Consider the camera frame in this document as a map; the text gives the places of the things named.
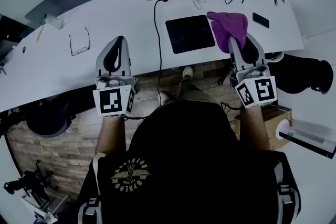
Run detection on white boxy device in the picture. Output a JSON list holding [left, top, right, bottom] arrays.
[[277, 118, 336, 160]]

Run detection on person's light shoe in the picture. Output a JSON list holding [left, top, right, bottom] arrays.
[[157, 90, 171, 106], [182, 66, 194, 81]]

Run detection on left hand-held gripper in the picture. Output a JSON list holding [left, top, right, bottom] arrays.
[[92, 36, 138, 118]]

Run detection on purple cloth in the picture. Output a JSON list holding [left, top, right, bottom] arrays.
[[206, 11, 249, 55]]

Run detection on yellow ruler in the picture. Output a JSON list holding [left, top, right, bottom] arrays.
[[36, 24, 45, 44]]

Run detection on black smartphone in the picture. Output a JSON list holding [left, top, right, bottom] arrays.
[[252, 12, 270, 29]]

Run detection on black round stool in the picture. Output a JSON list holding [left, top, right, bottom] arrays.
[[25, 98, 74, 137]]

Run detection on person's olive trousers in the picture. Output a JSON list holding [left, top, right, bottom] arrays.
[[176, 78, 214, 103]]

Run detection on grey backpack strap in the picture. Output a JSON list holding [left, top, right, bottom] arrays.
[[272, 159, 300, 224], [77, 153, 107, 224]]

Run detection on black mouse pad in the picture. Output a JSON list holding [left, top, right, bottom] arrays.
[[165, 15, 217, 55]]

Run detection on black office chair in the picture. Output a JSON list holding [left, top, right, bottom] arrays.
[[266, 51, 334, 95]]

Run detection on cardboard box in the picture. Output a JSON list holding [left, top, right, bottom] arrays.
[[234, 105, 293, 152]]

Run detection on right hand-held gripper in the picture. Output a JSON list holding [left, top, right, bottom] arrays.
[[227, 33, 278, 109]]

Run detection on person's right forearm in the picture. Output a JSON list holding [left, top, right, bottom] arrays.
[[239, 105, 271, 152]]

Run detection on white small box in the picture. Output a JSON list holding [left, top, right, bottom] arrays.
[[19, 194, 58, 224]]

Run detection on thin-framed eyeglasses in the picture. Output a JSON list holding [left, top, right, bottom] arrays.
[[68, 27, 91, 57]]

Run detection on thick black power cable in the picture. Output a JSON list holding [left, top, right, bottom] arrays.
[[153, 0, 169, 93]]

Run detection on black tripod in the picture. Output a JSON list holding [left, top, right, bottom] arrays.
[[2, 159, 59, 208]]

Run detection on person's left forearm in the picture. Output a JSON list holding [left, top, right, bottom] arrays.
[[96, 113, 130, 156]]

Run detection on clear small bottle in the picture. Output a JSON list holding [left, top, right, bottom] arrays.
[[41, 13, 66, 30]]

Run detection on person's black printed shirt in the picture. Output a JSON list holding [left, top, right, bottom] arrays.
[[75, 99, 302, 224]]

